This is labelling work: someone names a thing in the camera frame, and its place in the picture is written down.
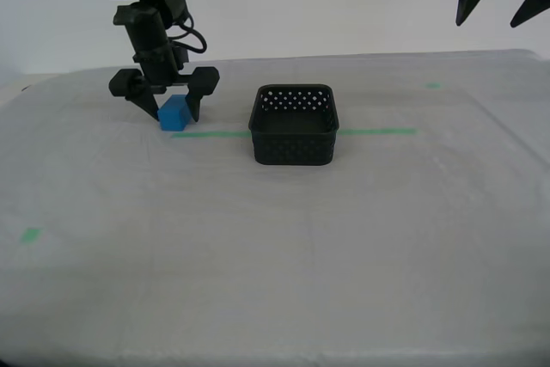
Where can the long green tape strip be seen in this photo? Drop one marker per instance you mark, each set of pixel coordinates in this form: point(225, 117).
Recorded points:
point(206, 134)

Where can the black perforated plastic basket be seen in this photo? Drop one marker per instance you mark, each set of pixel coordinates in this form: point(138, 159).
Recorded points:
point(296, 152)

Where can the blue rectangular block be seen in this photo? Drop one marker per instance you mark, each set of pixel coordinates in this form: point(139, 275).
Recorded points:
point(172, 120)

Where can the white table cover sheet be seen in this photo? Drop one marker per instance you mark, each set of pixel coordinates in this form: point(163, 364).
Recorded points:
point(258, 255)

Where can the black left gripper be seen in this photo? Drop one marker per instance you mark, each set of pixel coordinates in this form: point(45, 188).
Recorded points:
point(148, 44)

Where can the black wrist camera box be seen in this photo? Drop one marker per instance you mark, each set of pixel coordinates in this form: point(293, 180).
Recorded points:
point(181, 56)

